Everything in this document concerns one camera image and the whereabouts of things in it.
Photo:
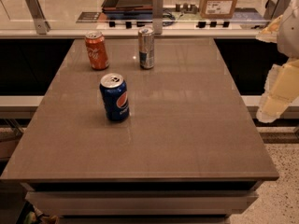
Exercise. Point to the metal railing post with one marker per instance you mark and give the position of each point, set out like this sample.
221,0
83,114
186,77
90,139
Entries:
157,16
275,8
40,22

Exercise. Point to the left metal railing post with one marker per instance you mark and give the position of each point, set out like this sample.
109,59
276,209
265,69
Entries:
40,22

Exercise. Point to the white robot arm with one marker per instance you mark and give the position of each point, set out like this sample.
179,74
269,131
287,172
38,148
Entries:
288,32

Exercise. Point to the blue pepsi can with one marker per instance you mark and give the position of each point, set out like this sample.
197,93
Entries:
115,97

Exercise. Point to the glass railing panel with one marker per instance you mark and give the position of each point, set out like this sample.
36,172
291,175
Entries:
63,14

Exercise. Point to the cardboard box with label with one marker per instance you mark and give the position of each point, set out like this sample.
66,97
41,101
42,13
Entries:
217,9

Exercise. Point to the orange coke can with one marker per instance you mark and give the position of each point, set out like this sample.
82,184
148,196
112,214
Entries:
96,50

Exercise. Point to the middle metal railing post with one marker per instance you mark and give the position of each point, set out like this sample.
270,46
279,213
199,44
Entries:
157,16

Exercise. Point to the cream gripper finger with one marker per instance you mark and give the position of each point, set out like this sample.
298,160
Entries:
270,32
280,89

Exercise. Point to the white drawer front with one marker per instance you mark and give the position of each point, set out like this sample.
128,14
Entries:
141,203

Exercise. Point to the silver energy drink can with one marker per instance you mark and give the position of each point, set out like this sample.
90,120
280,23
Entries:
146,47

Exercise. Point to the right metal railing post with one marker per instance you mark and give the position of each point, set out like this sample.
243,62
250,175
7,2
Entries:
275,8

